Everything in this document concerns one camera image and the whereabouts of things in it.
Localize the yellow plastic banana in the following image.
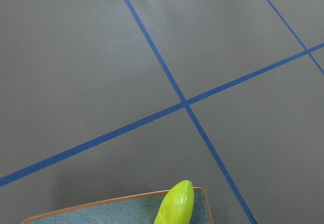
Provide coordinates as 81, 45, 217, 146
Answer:
154, 180, 194, 223

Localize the grey square plate orange rim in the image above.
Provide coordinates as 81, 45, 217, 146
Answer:
21, 187, 213, 224

